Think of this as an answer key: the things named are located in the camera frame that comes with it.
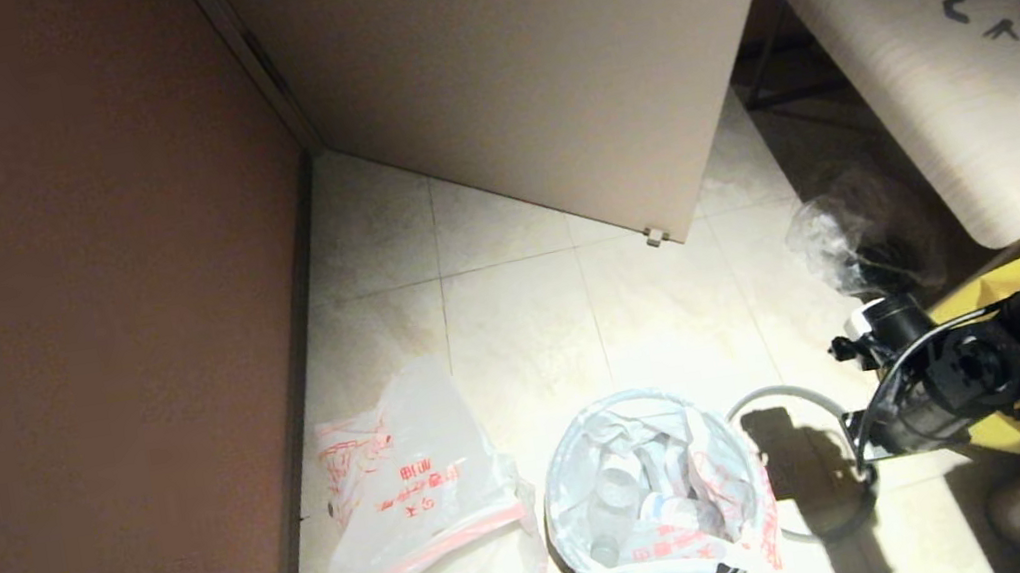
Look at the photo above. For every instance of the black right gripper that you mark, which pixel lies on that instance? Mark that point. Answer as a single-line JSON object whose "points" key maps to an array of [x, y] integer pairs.
{"points": [[949, 383]]}

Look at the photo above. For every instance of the clear bag with black contents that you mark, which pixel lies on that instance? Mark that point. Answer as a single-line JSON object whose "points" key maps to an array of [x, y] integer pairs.
{"points": [[843, 247]]}

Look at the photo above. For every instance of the clear bottle blue label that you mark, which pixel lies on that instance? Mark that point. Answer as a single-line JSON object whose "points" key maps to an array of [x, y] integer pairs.
{"points": [[666, 508]]}

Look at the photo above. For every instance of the light wood grain table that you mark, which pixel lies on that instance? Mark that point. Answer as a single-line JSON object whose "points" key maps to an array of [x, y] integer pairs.
{"points": [[902, 66]]}

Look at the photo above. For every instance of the small beige door stop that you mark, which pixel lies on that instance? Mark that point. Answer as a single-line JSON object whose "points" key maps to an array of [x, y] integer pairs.
{"points": [[654, 238]]}

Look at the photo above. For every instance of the empty clear plastic bottle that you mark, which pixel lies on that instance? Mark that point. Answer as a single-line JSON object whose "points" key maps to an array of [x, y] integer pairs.
{"points": [[605, 547], [619, 488]]}

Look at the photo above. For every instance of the small black allen key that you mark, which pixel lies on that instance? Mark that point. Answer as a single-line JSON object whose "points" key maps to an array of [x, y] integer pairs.
{"points": [[1000, 32]]}

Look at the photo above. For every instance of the large black allen key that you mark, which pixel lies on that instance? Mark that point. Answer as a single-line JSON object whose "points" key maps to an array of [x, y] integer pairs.
{"points": [[959, 15]]}

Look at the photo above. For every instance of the beige door panel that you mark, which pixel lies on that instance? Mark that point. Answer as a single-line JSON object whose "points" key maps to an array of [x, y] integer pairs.
{"points": [[519, 73]]}

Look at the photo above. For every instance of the black cylindrical wrist camera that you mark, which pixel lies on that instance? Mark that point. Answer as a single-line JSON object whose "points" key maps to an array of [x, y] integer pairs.
{"points": [[894, 320]]}

